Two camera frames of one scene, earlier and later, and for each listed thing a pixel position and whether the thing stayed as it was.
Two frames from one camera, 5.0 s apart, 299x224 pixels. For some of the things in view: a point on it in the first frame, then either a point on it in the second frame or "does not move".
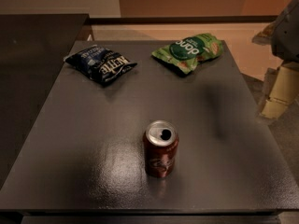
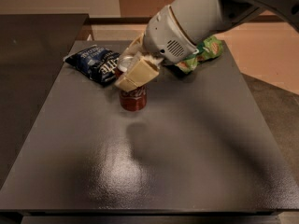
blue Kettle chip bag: x=101 y=64 does not move
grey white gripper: x=287 y=35 → x=163 y=36
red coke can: x=161 y=141 → x=133 y=100
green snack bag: x=186 y=52 does not move
